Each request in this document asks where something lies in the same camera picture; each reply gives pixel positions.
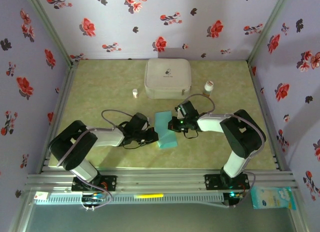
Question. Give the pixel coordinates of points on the light blue cloth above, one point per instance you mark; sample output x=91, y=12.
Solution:
x=165, y=122

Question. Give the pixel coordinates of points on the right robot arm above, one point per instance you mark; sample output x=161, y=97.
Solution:
x=242, y=137

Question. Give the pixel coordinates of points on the small white pill bottle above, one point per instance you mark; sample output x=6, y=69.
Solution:
x=135, y=93

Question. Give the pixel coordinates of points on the white capped amber pill bottle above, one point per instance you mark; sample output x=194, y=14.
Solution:
x=207, y=88

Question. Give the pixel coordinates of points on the white zippered medicine case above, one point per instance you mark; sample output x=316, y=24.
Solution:
x=167, y=77

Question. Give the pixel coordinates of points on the yellow label strip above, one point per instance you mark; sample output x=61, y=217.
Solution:
x=148, y=196

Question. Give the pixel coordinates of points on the blue wet wipes pack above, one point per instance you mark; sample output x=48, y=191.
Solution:
x=272, y=198

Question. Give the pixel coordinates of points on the small white box red label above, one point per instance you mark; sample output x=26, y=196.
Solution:
x=41, y=195

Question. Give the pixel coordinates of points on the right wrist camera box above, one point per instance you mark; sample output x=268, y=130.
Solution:
x=180, y=115

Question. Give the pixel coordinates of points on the aluminium front rail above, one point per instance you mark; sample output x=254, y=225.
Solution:
x=160, y=179

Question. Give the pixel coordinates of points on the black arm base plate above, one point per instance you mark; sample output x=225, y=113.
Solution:
x=110, y=183
x=211, y=182

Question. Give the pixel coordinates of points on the aluminium side rail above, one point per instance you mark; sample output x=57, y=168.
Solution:
x=66, y=87
x=256, y=87

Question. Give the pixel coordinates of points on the aluminium corner post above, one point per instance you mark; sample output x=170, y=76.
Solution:
x=50, y=27
x=269, y=27

